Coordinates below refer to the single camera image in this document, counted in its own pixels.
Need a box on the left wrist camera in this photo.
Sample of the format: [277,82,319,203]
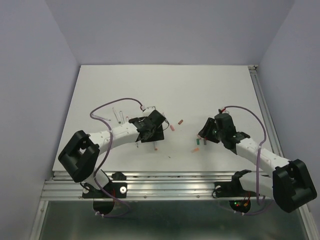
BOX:
[142,106,156,117]

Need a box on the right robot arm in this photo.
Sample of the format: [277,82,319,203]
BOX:
[198,113,318,214]

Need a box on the grey capped white marker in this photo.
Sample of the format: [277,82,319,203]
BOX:
[119,110,125,123]

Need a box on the beige capped white marker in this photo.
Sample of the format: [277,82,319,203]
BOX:
[153,141,158,151]

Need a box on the aluminium side rail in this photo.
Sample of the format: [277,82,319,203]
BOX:
[248,65,284,157]

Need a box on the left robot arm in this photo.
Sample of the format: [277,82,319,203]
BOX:
[58,110,166,186]

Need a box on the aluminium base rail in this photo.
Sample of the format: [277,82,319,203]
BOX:
[41,170,307,201]

